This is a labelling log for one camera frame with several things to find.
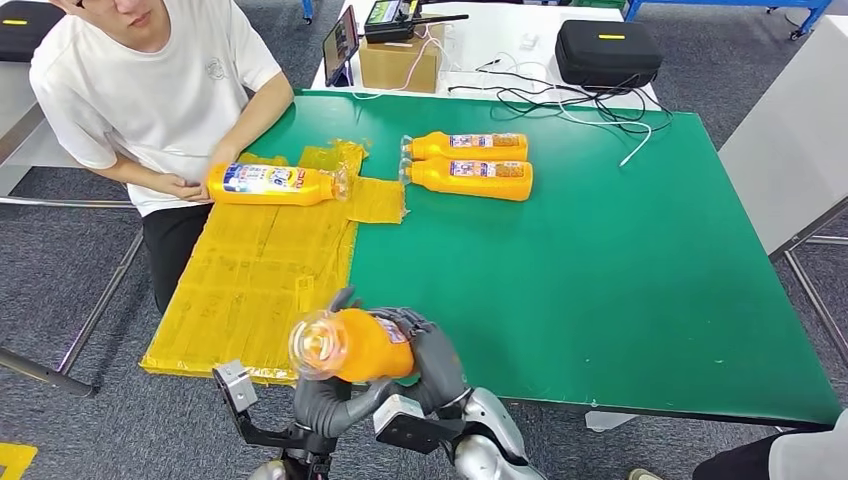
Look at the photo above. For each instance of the grey metal table with legs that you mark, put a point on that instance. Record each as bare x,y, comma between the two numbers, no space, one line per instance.
13,99

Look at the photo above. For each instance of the grey table with metal frame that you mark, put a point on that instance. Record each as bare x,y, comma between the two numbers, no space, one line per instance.
782,132

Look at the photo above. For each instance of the white table foot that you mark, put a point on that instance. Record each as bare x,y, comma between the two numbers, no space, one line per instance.
606,420

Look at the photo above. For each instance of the blue cart frame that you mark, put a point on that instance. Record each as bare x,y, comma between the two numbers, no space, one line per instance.
808,10
307,8

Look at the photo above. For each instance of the small white adapter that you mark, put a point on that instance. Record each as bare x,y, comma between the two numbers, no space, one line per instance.
528,41

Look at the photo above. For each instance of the person's right hand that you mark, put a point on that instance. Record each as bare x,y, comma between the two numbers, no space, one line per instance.
185,191

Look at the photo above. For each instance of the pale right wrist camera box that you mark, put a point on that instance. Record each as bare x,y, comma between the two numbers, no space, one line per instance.
411,424

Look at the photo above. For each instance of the black remote controller with antenna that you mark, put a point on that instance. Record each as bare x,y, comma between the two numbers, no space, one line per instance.
387,20

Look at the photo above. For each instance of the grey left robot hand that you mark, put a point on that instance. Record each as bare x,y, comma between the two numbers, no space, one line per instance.
331,411

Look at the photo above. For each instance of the person's right forearm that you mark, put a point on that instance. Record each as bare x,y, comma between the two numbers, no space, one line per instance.
132,175

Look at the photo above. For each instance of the person's left forearm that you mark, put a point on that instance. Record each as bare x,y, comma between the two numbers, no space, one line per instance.
262,112

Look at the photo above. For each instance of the brown cardboard box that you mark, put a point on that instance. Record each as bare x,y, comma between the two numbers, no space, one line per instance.
397,66

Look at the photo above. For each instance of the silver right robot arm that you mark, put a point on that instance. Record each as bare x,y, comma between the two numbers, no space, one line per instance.
490,437

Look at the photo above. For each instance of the person's left hand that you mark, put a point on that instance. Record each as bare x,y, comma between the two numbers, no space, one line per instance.
222,156

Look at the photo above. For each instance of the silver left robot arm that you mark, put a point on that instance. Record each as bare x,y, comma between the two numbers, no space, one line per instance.
298,464

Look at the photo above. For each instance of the black zip case yellow tag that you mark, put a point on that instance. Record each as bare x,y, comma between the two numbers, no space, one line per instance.
26,33
606,56

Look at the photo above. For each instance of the orange detergent bottle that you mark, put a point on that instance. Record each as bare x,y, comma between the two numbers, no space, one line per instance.
371,351
265,192
464,187
430,147

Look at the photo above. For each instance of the yellow tape mat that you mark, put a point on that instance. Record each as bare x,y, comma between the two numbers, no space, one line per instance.
258,278

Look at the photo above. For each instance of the person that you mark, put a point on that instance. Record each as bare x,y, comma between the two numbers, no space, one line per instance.
152,86
808,457

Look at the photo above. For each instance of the white table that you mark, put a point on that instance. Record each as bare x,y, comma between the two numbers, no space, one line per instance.
490,26

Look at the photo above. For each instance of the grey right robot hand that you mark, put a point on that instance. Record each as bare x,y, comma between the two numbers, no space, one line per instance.
437,371

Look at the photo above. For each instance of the pale shoe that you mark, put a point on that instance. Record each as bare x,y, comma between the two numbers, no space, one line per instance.
644,475

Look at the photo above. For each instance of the black tablet on stand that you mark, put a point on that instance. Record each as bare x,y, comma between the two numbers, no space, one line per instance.
340,43

